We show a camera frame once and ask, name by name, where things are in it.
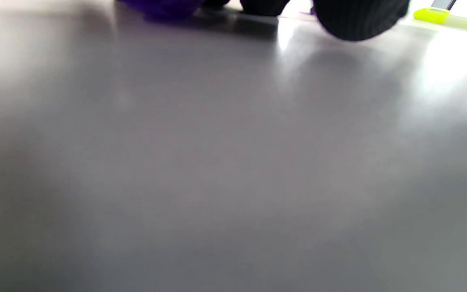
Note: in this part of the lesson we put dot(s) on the purple highlighter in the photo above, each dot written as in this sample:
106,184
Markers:
313,11

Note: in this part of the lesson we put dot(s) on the yellow highlighter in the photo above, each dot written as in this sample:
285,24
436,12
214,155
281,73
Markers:
430,15

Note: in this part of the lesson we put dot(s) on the purple highlighter cap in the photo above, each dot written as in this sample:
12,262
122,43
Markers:
160,8

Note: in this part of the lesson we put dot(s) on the person's left hand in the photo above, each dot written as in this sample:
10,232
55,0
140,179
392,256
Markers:
359,20

